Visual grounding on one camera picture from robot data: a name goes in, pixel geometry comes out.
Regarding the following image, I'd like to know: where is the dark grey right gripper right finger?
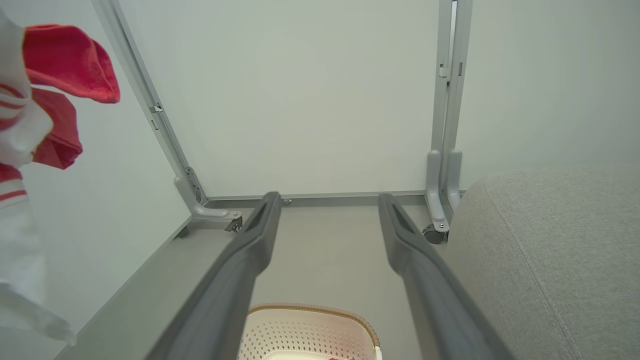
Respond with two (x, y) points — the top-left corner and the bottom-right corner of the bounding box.
(378, 193), (516, 360)

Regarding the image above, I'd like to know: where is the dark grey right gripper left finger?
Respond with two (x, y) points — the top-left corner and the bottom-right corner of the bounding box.
(145, 191), (283, 360)

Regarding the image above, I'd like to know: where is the red white striped garment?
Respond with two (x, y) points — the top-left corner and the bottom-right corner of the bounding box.
(0, 10), (121, 347)

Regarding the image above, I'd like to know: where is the cream perforated laundry basket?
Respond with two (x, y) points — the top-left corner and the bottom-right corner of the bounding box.
(239, 302), (383, 360)

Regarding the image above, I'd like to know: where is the grey partition foot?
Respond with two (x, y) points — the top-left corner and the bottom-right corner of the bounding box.
(174, 175), (243, 222)
(425, 149), (450, 234)

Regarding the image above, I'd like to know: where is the grey fabric sofa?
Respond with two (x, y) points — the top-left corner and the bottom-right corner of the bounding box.
(442, 165), (640, 360)

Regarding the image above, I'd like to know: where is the grey partition bottom rail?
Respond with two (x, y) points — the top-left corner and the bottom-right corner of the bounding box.
(205, 190), (429, 209)

